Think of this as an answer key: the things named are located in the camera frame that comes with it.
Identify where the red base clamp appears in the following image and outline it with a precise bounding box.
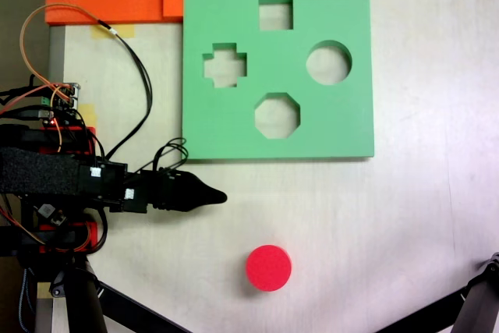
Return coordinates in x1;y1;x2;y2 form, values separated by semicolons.
40;125;97;154
37;220;98;253

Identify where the small circuit board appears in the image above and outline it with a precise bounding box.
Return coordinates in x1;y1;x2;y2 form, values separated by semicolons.
38;82;83;124

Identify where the thin orange wire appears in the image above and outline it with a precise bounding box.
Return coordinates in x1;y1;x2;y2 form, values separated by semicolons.
19;3;118;105

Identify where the black tripod leg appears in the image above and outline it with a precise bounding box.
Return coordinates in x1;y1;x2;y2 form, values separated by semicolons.
63;258;109;333
454;250;499;333

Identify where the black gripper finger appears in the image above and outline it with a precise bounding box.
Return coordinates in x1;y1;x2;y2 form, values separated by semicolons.
175;171;228;213

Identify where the green shape sorter board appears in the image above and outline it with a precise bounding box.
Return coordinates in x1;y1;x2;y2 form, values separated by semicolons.
181;0;376;161

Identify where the black tripod brace strut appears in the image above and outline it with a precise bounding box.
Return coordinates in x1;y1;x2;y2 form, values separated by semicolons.
375;287;469;333
96;280;185;333

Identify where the looped black motor cable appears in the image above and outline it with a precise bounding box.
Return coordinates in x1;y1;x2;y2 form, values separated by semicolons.
154;136;189;173

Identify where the long black cable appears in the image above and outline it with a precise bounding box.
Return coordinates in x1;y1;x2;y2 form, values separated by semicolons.
97;19;154;161

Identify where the red cylinder block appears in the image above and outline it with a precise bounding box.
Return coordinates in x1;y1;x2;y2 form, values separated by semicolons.
245;244;293;293

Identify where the yellow masking tape piece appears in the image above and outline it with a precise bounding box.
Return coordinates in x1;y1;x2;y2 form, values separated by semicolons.
79;103;99;128
90;23;136;40
36;281;55;302

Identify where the blue braided cable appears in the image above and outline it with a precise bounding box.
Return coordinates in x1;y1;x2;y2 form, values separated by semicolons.
17;268;38;332

